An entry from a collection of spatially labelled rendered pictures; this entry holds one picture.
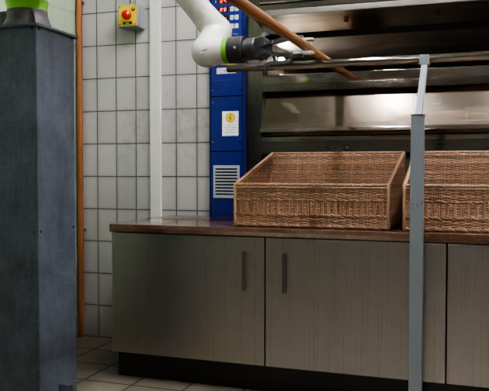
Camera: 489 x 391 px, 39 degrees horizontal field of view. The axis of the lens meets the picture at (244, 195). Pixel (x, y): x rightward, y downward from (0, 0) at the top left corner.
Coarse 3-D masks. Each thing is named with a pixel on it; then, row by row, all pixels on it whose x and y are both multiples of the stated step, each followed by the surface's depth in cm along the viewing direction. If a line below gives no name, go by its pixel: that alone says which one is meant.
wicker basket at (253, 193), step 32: (320, 160) 284; (352, 160) 279; (384, 160) 275; (256, 192) 245; (288, 192) 242; (320, 192) 238; (352, 192) 234; (384, 192) 231; (256, 224) 245; (288, 224) 242; (320, 224) 238; (352, 224) 235; (384, 224) 231
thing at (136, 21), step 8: (120, 8) 308; (128, 8) 307; (136, 8) 305; (144, 8) 312; (120, 16) 308; (136, 16) 306; (144, 16) 312; (120, 24) 308; (128, 24) 307; (136, 24) 306; (144, 24) 312
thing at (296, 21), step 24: (408, 0) 260; (432, 0) 257; (456, 0) 254; (480, 0) 251; (288, 24) 285; (312, 24) 284; (336, 24) 282; (360, 24) 281; (384, 24) 279; (408, 24) 278
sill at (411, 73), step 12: (336, 72) 284; (348, 72) 283; (360, 72) 281; (372, 72) 280; (384, 72) 278; (396, 72) 276; (408, 72) 275; (432, 72) 272; (444, 72) 270; (456, 72) 269; (468, 72) 267; (480, 72) 266; (264, 84) 295; (276, 84) 293
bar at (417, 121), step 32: (256, 64) 257; (288, 64) 252; (320, 64) 249; (352, 64) 245; (384, 64) 242; (416, 128) 216; (416, 160) 217; (416, 192) 217; (416, 224) 217; (416, 256) 218; (416, 288) 218; (416, 320) 218; (416, 352) 219; (416, 384) 219
